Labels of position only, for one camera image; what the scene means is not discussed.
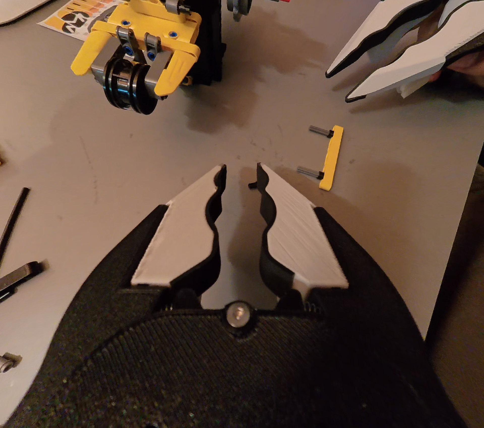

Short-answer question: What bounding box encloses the person's right hand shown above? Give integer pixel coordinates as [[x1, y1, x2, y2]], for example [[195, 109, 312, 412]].
[[431, 43, 484, 83]]

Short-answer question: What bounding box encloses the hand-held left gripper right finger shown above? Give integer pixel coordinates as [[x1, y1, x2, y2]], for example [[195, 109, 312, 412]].
[[256, 162, 349, 303]]

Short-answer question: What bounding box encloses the long black toy beam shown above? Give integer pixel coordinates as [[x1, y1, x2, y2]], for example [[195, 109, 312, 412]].
[[0, 261, 48, 304]]

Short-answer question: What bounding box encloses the small grey toy connector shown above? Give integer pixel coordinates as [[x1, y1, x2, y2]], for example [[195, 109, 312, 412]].
[[0, 352, 22, 374]]

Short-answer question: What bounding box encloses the yellow black toy machine model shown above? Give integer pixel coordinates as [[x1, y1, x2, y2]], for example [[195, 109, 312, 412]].
[[70, 0, 292, 116]]

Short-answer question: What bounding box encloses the yellow toy beam with pins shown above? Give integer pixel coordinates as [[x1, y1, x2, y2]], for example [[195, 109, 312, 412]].
[[297, 125, 344, 192]]

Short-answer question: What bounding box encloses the sticker sheet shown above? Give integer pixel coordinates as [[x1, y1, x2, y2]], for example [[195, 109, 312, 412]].
[[37, 0, 129, 44]]

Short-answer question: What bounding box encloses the thin black rod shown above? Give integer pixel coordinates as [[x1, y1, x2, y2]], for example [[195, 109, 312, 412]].
[[0, 187, 31, 270]]

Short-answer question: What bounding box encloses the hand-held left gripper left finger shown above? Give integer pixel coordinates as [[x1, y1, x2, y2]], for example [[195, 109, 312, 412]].
[[130, 164, 227, 300]]

